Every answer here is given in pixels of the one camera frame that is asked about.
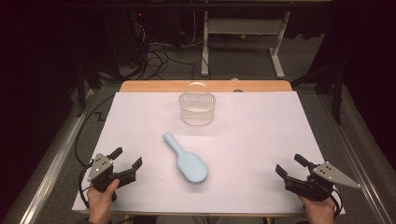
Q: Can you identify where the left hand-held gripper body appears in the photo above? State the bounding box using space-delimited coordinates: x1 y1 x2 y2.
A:
87 152 121 194

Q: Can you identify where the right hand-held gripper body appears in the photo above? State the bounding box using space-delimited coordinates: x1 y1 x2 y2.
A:
298 161 362 203

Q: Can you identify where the light blue hairbrush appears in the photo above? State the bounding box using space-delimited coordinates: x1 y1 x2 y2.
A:
162 132 209 185

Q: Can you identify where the white plastic basket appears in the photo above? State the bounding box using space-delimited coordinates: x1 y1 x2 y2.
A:
178 81 217 127

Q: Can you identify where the person's right hand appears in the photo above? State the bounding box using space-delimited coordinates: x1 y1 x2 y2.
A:
297 196 337 224

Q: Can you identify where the person's left hand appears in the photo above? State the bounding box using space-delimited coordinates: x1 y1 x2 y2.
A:
87 179 120 223

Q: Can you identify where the black metal stand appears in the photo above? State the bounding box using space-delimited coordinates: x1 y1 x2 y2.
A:
290 59 347 126
74 60 103 119

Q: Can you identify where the black computer tower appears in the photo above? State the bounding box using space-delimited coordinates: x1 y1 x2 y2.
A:
104 10 150 68

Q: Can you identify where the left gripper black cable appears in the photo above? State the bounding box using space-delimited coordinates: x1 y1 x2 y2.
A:
78 161 95 210

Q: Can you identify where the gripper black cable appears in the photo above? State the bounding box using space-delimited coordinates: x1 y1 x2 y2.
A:
78 161 95 210
330 186 344 219

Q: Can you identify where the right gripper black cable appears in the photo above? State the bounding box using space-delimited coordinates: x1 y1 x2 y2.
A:
330 186 344 219

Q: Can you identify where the long black floor cable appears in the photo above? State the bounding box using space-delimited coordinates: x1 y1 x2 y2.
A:
74 93 117 168

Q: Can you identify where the metal floor rail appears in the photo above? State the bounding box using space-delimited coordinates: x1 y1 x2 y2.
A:
317 92 396 224
18 89 95 224

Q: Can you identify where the bundle of floor cables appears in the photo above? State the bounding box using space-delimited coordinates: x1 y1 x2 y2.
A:
134 40 198 80

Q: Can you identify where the white metal desk frame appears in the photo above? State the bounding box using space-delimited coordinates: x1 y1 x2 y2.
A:
200 10 292 80

